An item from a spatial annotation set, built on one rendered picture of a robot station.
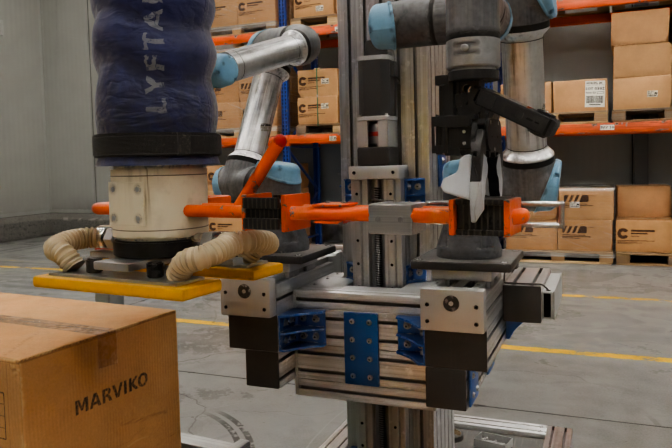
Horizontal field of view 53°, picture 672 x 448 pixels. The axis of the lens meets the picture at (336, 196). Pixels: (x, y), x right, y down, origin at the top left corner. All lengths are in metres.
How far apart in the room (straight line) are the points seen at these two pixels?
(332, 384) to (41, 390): 0.71
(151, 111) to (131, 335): 0.50
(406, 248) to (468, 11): 0.91
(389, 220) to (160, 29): 0.50
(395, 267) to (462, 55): 0.86
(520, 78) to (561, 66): 8.08
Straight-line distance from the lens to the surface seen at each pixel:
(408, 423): 1.85
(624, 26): 8.27
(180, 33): 1.19
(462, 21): 0.96
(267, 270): 1.24
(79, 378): 1.37
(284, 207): 1.05
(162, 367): 1.53
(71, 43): 13.17
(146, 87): 1.16
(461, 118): 0.94
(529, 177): 1.51
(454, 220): 0.94
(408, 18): 1.08
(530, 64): 1.46
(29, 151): 13.21
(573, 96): 8.20
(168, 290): 1.07
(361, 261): 1.73
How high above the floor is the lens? 1.27
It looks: 3 degrees down
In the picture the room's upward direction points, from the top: 1 degrees counter-clockwise
